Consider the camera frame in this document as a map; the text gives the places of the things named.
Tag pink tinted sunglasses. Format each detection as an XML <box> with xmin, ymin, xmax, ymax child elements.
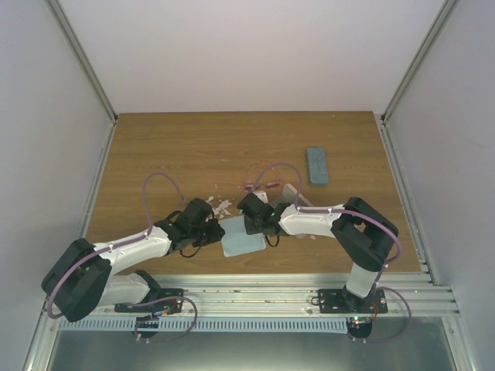
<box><xmin>241</xmin><ymin>161</ymin><xmax>282</xmax><ymax>192</ymax></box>

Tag teal glasses case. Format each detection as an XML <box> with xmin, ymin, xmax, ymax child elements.
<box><xmin>306</xmin><ymin>147</ymin><xmax>329</xmax><ymax>187</ymax></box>

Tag pink glasses case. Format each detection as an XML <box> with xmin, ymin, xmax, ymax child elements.
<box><xmin>270</xmin><ymin>183</ymin><xmax>313</xmax><ymax>207</ymax></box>

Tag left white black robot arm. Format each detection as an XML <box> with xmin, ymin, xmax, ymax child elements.
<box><xmin>41</xmin><ymin>199</ymin><xmax>225</xmax><ymax>322</ymax></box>

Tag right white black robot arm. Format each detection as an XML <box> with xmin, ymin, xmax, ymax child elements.
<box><xmin>237</xmin><ymin>193</ymin><xmax>403</xmax><ymax>313</ymax></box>

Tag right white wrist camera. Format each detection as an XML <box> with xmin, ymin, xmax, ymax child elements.
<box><xmin>254</xmin><ymin>191</ymin><xmax>268</xmax><ymax>203</ymax></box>

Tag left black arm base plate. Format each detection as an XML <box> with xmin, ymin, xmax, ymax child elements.
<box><xmin>114</xmin><ymin>288</ymin><xmax>184</xmax><ymax>315</ymax></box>

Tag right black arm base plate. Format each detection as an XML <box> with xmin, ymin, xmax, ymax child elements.
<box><xmin>310</xmin><ymin>288</ymin><xmax>388</xmax><ymax>315</ymax></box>

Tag grey slotted cable duct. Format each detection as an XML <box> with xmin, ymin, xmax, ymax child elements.
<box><xmin>59</xmin><ymin>315</ymin><xmax>347</xmax><ymax>334</ymax></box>

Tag aluminium frame rail front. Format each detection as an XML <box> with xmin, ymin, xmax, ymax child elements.
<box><xmin>155</xmin><ymin>272</ymin><xmax>459</xmax><ymax>317</ymax></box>

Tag left aluminium frame post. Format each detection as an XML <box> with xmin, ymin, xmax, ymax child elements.
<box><xmin>45</xmin><ymin>0</ymin><xmax>118</xmax><ymax>125</ymax></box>

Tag aluminium frame post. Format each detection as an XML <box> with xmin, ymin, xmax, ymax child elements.
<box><xmin>45</xmin><ymin>0</ymin><xmax>118</xmax><ymax>125</ymax></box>
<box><xmin>380</xmin><ymin>0</ymin><xmax>459</xmax><ymax>125</ymax></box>

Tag right aluminium frame post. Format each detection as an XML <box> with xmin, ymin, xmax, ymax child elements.
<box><xmin>380</xmin><ymin>0</ymin><xmax>459</xmax><ymax>125</ymax></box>

